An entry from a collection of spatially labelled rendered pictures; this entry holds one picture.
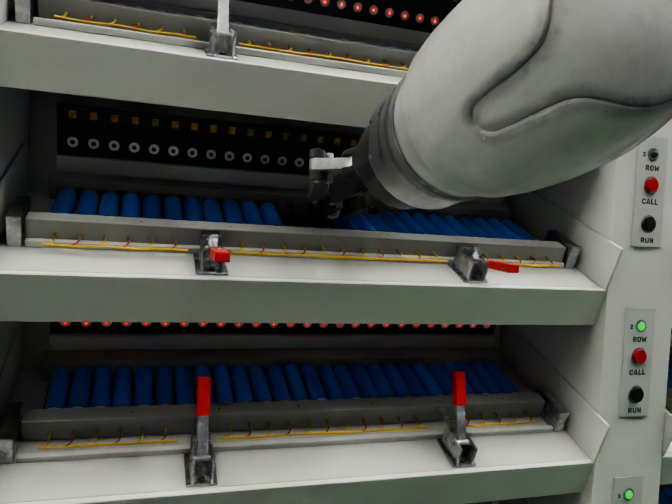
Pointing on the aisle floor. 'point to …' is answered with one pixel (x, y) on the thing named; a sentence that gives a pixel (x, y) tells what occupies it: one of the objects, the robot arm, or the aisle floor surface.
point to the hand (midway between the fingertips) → (340, 199)
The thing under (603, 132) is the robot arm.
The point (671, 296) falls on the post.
